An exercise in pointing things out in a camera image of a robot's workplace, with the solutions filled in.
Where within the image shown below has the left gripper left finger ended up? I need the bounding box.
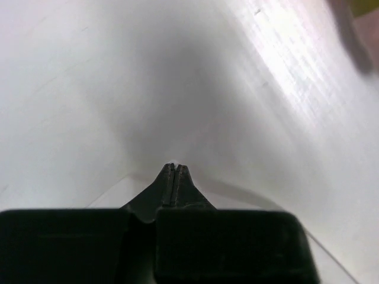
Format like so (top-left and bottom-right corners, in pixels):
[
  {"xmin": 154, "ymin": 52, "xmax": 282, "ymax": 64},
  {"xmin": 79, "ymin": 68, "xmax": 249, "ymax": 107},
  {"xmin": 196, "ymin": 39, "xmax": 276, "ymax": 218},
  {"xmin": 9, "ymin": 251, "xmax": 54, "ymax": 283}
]
[{"xmin": 1, "ymin": 163, "xmax": 174, "ymax": 283}]

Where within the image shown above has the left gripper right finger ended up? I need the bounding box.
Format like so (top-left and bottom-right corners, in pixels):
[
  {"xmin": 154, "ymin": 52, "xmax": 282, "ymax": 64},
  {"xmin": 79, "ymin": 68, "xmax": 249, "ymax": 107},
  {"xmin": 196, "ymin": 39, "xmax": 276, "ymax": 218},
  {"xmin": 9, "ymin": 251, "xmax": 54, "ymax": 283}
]
[{"xmin": 155, "ymin": 164, "xmax": 320, "ymax": 283}]

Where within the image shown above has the white graphic print t shirt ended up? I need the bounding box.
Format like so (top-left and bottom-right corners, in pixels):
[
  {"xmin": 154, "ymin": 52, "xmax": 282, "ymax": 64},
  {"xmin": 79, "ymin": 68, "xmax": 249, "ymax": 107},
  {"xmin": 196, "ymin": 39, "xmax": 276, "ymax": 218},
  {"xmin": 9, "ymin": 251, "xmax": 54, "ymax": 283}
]
[{"xmin": 1, "ymin": 1, "xmax": 378, "ymax": 283}]

